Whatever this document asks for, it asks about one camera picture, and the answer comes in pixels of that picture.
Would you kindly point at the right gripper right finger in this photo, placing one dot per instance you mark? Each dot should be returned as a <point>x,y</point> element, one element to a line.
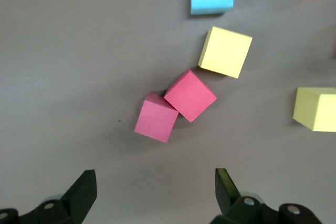
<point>225,192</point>

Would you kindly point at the crimson foam cube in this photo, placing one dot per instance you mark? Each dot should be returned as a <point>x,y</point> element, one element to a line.
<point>155,119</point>

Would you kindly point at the brown table mat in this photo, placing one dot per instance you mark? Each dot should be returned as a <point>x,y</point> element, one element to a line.
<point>78,77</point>

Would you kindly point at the yellow foam cube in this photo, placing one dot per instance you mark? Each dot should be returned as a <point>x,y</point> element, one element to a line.
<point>225,52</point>
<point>317,108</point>

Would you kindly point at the red foam cube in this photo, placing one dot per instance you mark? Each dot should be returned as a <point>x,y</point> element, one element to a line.
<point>190,95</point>

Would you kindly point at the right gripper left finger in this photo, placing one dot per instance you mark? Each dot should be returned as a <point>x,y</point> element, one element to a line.
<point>81,195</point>

